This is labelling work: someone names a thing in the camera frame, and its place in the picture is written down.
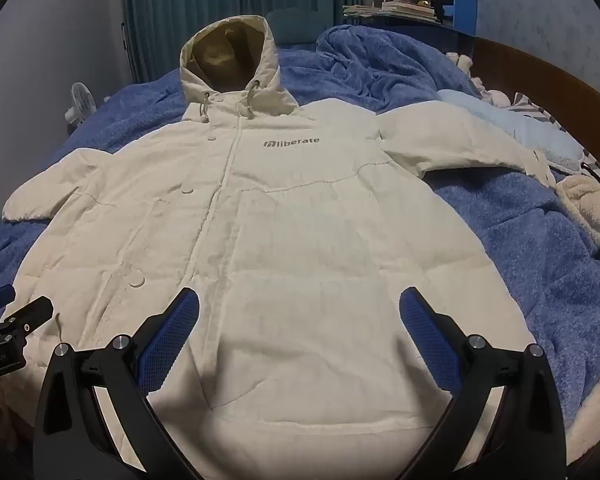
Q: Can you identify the wooden headboard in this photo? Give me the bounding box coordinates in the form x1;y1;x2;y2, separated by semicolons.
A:
472;37;600;161

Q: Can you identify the light blue pillow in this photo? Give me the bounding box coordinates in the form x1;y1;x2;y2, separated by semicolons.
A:
437;89;583;171

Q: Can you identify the white electric fan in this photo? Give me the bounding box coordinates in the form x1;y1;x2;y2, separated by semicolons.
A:
70;82;98;126

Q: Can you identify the blue fleece blanket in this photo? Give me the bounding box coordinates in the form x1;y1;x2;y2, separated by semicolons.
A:
0;24;600;431

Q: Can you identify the white plush toy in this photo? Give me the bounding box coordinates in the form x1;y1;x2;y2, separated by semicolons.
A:
447;51;475;73

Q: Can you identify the grey striped cloth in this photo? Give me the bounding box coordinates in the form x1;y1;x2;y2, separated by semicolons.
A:
512;92;600;186

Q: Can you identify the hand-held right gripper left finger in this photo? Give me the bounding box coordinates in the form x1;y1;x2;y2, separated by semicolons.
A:
32;287;203;480

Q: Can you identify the white hooded padded jacket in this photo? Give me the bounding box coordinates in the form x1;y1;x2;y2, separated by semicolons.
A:
0;14;570;480

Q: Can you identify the stack of papers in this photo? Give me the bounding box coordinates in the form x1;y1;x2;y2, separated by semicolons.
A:
342;0;438;23

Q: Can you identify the cream fleece blanket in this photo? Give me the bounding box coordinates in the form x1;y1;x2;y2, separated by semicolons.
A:
554;175;600;461

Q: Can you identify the blue desk shelf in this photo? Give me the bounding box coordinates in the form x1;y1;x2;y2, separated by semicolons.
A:
342;0;480;36

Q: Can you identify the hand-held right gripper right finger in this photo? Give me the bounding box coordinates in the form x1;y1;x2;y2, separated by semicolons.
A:
399;286;566;480

